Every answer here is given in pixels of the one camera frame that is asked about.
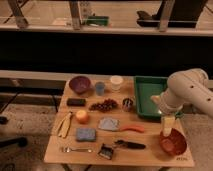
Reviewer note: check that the yellow orange apple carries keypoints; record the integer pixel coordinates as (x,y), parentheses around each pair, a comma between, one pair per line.
(82,116)

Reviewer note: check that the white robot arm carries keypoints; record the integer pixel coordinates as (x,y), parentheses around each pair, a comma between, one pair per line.
(183,86)

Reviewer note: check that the green box on shelf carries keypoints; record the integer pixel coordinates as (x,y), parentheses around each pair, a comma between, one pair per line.
(98,20)

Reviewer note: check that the blue plastic cup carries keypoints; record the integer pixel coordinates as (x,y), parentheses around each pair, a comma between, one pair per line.
(100,88)

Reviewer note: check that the green plastic tray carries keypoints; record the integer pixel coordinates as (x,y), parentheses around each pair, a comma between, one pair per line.
(145,87)

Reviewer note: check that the white plastic cup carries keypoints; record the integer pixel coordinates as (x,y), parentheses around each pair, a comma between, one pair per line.
(116,82)

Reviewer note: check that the orange carrot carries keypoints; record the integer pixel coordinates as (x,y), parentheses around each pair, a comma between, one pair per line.
(136,128)

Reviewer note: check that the metal spoon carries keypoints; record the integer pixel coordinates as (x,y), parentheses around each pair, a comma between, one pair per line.
(69,149)

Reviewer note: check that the black rectangular block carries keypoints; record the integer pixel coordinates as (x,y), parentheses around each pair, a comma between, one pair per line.
(76,102)

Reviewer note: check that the purple bowl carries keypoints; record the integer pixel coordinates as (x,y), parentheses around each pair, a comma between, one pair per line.
(80,84)

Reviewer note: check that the small metal cup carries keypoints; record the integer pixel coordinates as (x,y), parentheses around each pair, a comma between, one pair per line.
(127,104)

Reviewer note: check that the blue sponge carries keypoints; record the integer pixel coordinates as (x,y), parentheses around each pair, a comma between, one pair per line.
(85,134)

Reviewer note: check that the blue grey cloth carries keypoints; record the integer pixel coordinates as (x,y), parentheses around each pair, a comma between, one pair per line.
(108,124)

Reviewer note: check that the orange red bowl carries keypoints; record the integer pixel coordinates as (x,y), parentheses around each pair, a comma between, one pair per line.
(174,144)

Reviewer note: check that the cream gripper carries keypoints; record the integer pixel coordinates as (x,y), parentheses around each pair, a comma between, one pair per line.
(167,124)

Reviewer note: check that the bunch of red grapes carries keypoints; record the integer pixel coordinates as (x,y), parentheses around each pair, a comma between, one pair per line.
(106,105)

